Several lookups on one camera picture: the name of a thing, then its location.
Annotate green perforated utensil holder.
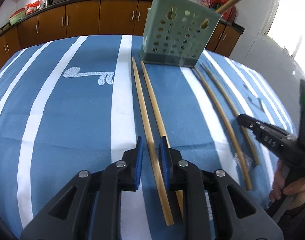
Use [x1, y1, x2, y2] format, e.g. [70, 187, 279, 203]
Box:
[139, 0, 223, 68]

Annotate green plastic basin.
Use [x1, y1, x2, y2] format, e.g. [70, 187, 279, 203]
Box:
[9, 11, 26, 25]

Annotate brown base cabinets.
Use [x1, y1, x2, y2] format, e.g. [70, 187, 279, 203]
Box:
[0, 0, 243, 74]

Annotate kitchen window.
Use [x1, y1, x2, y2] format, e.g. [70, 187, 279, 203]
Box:
[261, 0, 305, 75]

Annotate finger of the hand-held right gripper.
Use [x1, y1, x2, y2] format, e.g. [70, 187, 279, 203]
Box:
[237, 114, 261, 137]

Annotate person's right hand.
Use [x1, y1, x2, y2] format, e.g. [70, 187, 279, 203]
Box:
[270, 160, 305, 208]

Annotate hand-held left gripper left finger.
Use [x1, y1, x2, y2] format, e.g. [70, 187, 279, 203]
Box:
[20, 136, 144, 240]

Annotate red white plastic bag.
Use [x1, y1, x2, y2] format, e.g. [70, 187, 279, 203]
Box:
[26, 0, 45, 14]

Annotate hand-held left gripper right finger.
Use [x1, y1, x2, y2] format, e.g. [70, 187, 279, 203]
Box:
[159, 136, 284, 240]

